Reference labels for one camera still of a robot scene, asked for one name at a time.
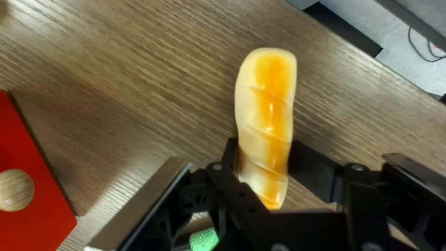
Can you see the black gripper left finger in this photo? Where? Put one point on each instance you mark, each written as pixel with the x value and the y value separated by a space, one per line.
pixel 231 204

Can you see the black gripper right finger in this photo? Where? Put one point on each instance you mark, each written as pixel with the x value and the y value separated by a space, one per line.
pixel 385 204

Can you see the yellow toy banana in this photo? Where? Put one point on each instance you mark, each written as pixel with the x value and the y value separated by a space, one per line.
pixel 266 121

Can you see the wooden drawer with red-orange front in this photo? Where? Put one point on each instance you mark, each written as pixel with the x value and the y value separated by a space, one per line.
pixel 32 186

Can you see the green cloth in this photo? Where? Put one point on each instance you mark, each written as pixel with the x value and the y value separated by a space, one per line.
pixel 203 241

